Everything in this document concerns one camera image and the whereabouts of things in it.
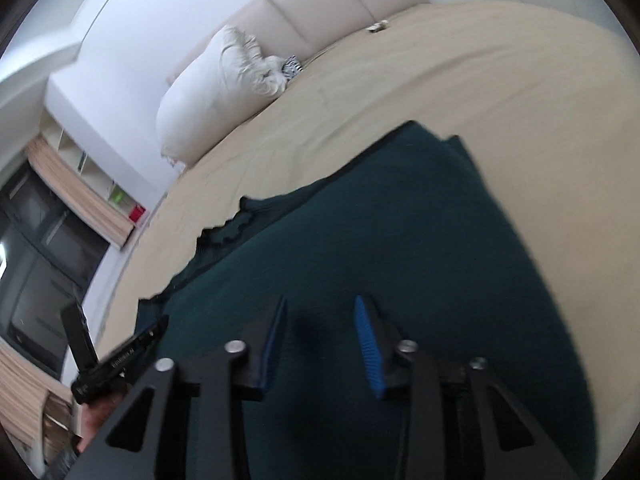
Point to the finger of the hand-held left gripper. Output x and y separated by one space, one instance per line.
152 335
77 335

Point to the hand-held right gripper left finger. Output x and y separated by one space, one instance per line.
270 350

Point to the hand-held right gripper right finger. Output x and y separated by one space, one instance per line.
372 350

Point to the dark green sweater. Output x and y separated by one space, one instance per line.
400 240

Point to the person's left hand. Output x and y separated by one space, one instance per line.
97 417

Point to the white window ledge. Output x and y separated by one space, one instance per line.
130 265

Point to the beige curtain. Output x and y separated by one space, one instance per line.
80 195
25 390

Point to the dark window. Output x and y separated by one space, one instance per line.
35 270

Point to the red box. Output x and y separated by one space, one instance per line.
136 213

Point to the green container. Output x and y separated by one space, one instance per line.
118 196

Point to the white pillow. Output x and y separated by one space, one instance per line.
210 95

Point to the black and white striped cloth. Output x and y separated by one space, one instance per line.
292 67

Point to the bed with beige sheet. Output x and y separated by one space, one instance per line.
450 70

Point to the small white item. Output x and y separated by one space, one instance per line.
378 26

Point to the beige padded headboard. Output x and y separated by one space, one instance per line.
320 5

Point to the white wall shelf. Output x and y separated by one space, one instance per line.
90 160

